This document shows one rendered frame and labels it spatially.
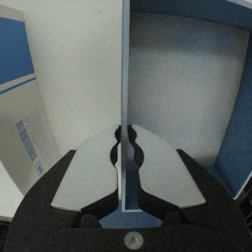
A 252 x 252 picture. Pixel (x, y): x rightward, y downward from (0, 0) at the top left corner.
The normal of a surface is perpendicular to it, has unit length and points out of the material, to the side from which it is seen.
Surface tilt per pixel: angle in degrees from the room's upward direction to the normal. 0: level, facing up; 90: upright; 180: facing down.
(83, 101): 0
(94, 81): 0
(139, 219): 90
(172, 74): 0
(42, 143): 90
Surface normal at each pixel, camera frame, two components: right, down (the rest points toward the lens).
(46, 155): 1.00, -0.09
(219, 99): 0.04, 0.47
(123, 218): -0.11, -0.88
